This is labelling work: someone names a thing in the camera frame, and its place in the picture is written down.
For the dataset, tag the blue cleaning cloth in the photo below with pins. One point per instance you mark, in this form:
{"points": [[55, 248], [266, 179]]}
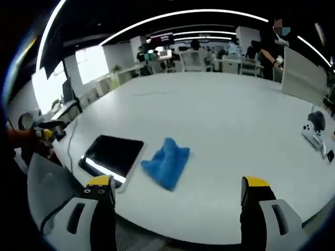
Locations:
{"points": [[167, 164]]}

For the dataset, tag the curved ceiling light strip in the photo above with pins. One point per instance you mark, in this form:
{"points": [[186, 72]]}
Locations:
{"points": [[45, 34], [183, 12]]}

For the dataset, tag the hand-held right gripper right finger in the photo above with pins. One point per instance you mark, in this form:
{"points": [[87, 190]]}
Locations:
{"points": [[255, 225]]}

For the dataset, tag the dark grey pouch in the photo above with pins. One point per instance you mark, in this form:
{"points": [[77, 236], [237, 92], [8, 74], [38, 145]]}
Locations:
{"points": [[317, 119]]}

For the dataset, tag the black phone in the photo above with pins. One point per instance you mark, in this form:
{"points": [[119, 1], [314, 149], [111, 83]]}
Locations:
{"points": [[330, 155]]}

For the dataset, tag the grey office chair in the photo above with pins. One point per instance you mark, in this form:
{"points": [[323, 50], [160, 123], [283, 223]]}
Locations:
{"points": [[49, 183]]}

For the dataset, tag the black mirror with white frame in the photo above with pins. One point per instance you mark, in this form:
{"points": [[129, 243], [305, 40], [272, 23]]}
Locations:
{"points": [[113, 154]]}

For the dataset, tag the white low cabinet row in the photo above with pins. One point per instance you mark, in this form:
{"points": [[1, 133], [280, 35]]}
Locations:
{"points": [[104, 83]]}

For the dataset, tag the white game controller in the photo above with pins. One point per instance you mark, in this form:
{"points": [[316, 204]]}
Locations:
{"points": [[311, 134]]}

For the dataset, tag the white upright board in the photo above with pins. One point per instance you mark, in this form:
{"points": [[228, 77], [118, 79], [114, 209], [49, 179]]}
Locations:
{"points": [[303, 75]]}

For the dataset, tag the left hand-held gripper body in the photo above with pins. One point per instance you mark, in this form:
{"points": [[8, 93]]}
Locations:
{"points": [[27, 121]]}

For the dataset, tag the black desk monitor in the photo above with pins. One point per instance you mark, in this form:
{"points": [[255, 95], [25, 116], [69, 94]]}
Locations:
{"points": [[67, 90]]}

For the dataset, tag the wall screen with pink band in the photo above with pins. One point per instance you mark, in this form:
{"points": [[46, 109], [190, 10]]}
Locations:
{"points": [[162, 38]]}

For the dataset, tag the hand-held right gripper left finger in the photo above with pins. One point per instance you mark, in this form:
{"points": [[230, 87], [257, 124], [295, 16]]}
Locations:
{"points": [[103, 225]]}

